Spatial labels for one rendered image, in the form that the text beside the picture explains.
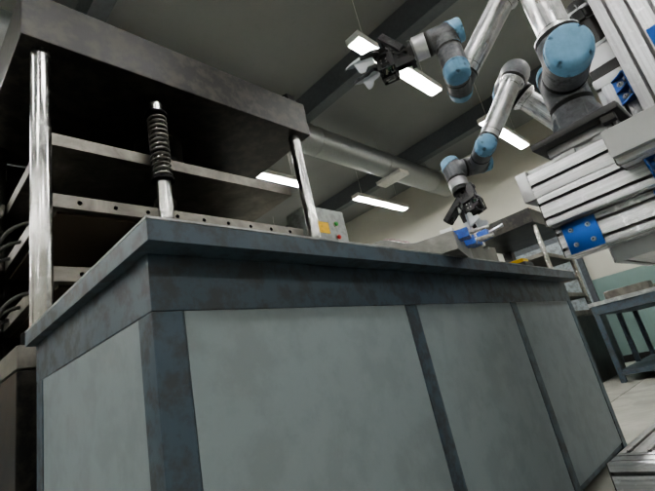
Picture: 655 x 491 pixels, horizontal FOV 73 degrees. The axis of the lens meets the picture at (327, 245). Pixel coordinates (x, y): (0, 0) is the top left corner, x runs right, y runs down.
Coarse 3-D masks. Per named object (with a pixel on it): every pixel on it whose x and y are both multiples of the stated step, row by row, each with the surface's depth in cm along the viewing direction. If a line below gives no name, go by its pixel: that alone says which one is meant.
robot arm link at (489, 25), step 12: (492, 0) 139; (504, 0) 138; (516, 0) 139; (492, 12) 138; (504, 12) 138; (480, 24) 139; (492, 24) 138; (480, 36) 138; (492, 36) 138; (468, 48) 139; (480, 48) 138; (480, 60) 138; (468, 84) 137; (456, 96) 141; (468, 96) 142
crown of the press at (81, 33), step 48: (48, 0) 155; (48, 48) 151; (96, 48) 162; (144, 48) 178; (0, 96) 167; (96, 96) 177; (144, 96) 183; (192, 96) 189; (240, 96) 207; (288, 96) 237; (0, 144) 192; (144, 144) 204; (192, 144) 221; (240, 144) 230; (288, 144) 239
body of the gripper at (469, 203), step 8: (464, 184) 171; (472, 184) 170; (456, 192) 172; (464, 192) 171; (472, 192) 168; (464, 200) 168; (472, 200) 166; (480, 200) 167; (464, 208) 167; (472, 208) 166; (480, 208) 167
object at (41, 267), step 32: (32, 64) 147; (32, 96) 143; (32, 128) 139; (0, 160) 191; (32, 160) 136; (0, 192) 187; (32, 192) 132; (0, 224) 182; (32, 224) 129; (0, 256) 178; (32, 256) 126; (0, 288) 174; (32, 288) 123; (0, 320) 171; (32, 320) 120; (0, 352) 167
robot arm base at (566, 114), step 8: (568, 96) 122; (576, 96) 122; (584, 96) 121; (592, 96) 122; (560, 104) 124; (568, 104) 122; (576, 104) 121; (584, 104) 120; (592, 104) 120; (600, 104) 121; (552, 112) 127; (560, 112) 124; (568, 112) 121; (576, 112) 120; (584, 112) 119; (560, 120) 123; (568, 120) 121; (576, 120) 119; (560, 128) 122
